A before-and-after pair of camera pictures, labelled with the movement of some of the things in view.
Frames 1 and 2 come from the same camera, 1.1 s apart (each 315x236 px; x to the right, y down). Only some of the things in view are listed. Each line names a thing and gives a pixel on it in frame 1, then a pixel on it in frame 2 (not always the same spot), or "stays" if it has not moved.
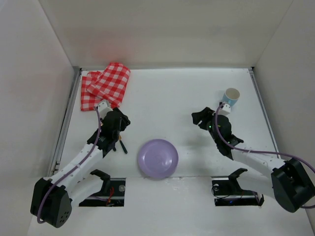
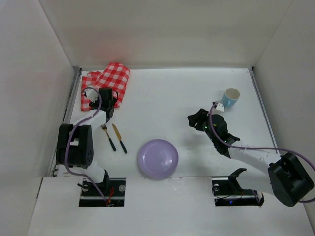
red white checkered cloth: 109,85 stays
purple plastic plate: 158,159 stays
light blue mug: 231,96 stays
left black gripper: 117,131 -> 110,114
